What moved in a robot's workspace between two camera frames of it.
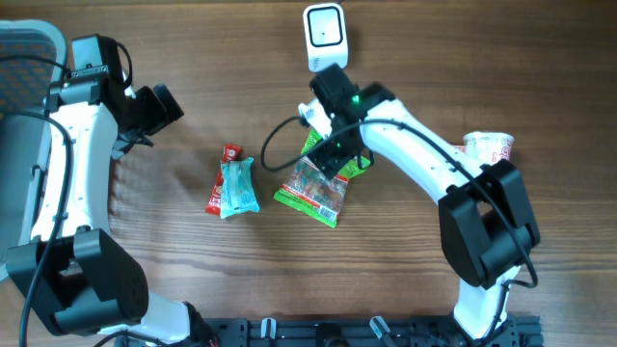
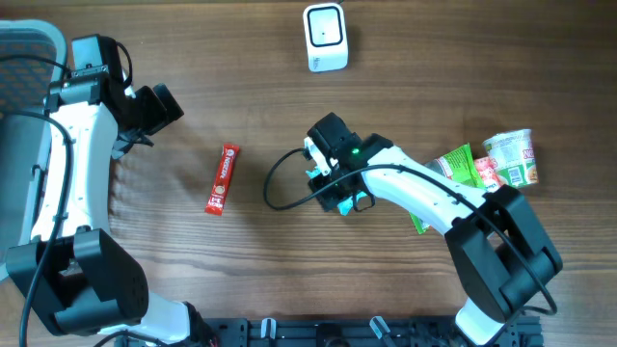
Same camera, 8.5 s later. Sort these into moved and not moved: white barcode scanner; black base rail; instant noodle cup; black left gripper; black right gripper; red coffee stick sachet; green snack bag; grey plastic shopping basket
Moved: green snack bag; black right gripper; instant noodle cup
Not moved: black left gripper; black base rail; white barcode scanner; red coffee stick sachet; grey plastic shopping basket
